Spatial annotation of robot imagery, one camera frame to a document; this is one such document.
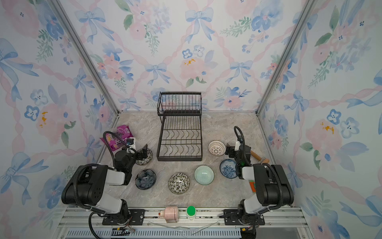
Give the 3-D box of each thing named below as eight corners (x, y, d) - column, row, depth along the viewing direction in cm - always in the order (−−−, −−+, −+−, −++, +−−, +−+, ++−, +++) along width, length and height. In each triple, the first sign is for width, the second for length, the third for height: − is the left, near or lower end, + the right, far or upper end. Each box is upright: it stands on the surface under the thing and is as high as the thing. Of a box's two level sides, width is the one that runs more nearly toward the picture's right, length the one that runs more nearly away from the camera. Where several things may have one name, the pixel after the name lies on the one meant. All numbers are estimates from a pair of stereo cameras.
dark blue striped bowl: (135, 190, 84) (132, 187, 80) (139, 173, 91) (137, 169, 86) (155, 190, 84) (153, 187, 80) (157, 173, 91) (156, 169, 86)
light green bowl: (201, 189, 84) (201, 186, 81) (191, 174, 89) (191, 171, 86) (216, 178, 88) (217, 175, 84) (205, 165, 93) (206, 161, 89)
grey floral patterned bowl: (168, 194, 83) (167, 191, 79) (170, 175, 90) (169, 172, 86) (189, 194, 83) (189, 191, 79) (189, 175, 90) (189, 172, 86)
